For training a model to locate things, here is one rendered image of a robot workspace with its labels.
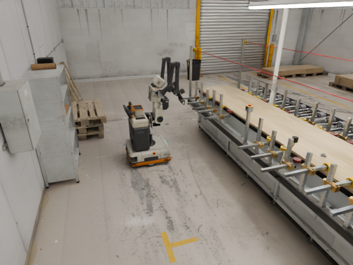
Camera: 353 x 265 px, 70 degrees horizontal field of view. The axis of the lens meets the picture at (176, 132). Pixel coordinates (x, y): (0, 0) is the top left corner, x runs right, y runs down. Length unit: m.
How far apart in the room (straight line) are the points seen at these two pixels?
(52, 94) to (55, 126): 0.43
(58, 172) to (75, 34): 6.52
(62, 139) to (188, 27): 7.65
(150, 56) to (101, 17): 2.11
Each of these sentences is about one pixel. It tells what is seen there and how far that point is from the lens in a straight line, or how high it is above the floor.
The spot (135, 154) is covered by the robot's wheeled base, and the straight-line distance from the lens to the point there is 4.00.
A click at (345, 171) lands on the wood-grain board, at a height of 0.90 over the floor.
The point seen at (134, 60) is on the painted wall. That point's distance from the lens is 9.94.
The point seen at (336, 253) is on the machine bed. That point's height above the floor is 0.17.
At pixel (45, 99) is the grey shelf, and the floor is 1.28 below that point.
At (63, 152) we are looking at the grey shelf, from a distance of 3.80.
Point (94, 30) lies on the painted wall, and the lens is 9.73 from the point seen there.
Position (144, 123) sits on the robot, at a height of 0.76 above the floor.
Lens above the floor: 2.23
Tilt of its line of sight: 25 degrees down
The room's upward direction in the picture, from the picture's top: straight up
